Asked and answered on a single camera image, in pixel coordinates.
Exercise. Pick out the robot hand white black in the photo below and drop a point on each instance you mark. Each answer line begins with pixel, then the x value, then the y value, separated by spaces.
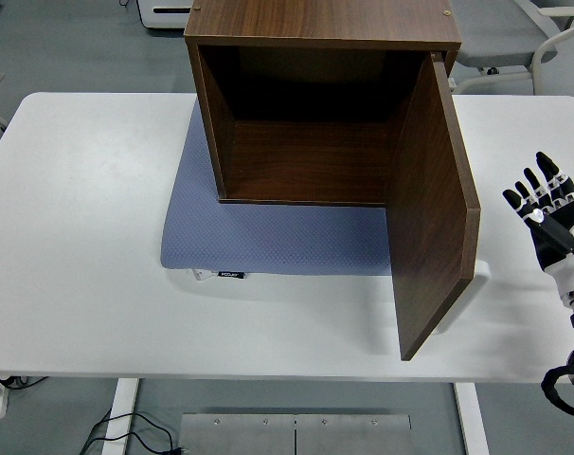
pixel 568 265

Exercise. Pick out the brown wooden cabinet door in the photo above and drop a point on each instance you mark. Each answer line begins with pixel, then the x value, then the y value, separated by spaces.
pixel 429 213

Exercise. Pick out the brown wooden cabinet body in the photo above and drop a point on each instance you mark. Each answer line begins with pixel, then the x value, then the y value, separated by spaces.
pixel 315 19

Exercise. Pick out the white table leg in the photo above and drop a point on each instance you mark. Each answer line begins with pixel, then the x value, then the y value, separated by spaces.
pixel 471 422
pixel 121 417

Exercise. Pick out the blue-grey mesh mat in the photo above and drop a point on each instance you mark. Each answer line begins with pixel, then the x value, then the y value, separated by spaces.
pixel 268 237

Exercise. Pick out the black mat label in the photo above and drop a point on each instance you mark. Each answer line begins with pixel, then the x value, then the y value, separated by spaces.
pixel 231 275

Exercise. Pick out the grey metal plate with screws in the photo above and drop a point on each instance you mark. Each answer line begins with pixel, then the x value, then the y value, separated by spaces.
pixel 249 436

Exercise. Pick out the white mat tag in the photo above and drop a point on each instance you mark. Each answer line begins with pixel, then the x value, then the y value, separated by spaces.
pixel 202 275

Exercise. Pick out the white appliance box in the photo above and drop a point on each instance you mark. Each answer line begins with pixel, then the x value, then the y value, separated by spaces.
pixel 168 19

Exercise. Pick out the grey office chair white frame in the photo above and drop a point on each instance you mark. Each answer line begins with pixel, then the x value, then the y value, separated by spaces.
pixel 495 38

